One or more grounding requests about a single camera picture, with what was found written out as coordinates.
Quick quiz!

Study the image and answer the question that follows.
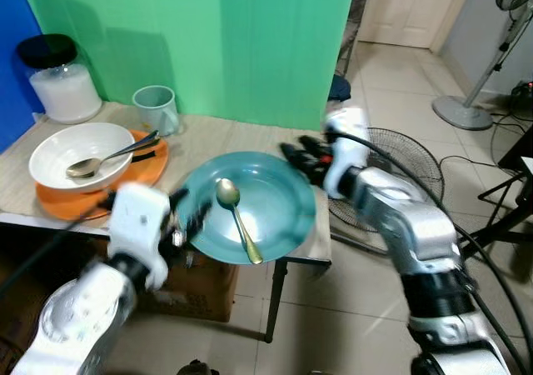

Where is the gold metal spoon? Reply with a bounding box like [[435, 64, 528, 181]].
[[215, 177, 266, 267]]

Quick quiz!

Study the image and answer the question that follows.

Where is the orange round plate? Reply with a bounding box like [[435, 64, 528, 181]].
[[34, 128, 171, 223]]

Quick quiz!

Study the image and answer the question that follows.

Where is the teal round plate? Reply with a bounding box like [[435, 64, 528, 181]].
[[176, 151, 318, 266]]

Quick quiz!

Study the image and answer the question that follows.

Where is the brown cardboard box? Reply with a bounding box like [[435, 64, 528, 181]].
[[137, 248, 241, 324]]

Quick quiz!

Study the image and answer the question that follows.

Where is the chair with blue seat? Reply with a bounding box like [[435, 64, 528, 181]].
[[327, 0, 373, 103]]

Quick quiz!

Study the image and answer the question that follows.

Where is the wood-top table with black legs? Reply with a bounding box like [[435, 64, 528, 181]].
[[0, 101, 335, 344]]

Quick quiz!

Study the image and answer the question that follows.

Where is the pale green plastic mug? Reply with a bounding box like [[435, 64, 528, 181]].
[[132, 84, 182, 138]]

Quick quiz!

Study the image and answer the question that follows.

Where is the silver metal spoon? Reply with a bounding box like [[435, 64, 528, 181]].
[[65, 129, 161, 181]]

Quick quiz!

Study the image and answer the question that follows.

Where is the green backdrop screen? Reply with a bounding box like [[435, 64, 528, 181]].
[[16, 0, 360, 133]]

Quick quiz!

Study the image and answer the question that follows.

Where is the white ribbed bowl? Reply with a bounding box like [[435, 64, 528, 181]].
[[28, 122, 137, 194]]

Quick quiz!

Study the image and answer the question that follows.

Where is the black robot foot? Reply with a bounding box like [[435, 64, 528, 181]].
[[174, 359, 222, 375]]

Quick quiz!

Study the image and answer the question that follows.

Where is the grey standing fan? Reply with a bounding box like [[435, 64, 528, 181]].
[[431, 0, 533, 133]]

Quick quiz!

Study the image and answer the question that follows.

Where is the clear jar with black lid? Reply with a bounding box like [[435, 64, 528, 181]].
[[16, 32, 104, 125]]

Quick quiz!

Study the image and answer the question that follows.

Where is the white panelled door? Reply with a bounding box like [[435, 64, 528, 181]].
[[357, 0, 468, 50]]

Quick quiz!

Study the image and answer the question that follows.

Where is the black device with red light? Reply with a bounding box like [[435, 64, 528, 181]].
[[507, 82, 533, 119]]

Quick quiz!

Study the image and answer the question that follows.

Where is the blue board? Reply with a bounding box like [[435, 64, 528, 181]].
[[0, 0, 44, 153]]

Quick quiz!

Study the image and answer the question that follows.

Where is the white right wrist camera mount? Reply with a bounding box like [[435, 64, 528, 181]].
[[322, 106, 372, 200]]

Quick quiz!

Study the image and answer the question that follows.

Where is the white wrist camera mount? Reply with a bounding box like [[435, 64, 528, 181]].
[[107, 182, 174, 292], [322, 106, 372, 200]]

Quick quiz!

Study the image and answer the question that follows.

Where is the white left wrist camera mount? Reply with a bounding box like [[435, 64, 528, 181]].
[[107, 182, 174, 292]]

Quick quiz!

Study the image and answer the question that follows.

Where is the black wire fan head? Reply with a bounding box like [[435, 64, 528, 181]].
[[328, 127, 446, 235]]

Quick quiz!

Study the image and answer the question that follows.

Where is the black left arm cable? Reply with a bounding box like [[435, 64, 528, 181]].
[[0, 193, 119, 299]]

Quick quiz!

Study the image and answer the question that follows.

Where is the black frame side table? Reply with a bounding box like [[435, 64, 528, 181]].
[[476, 123, 533, 255]]

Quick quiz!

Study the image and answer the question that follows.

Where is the black floor cable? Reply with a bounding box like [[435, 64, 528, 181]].
[[436, 152, 502, 174]]

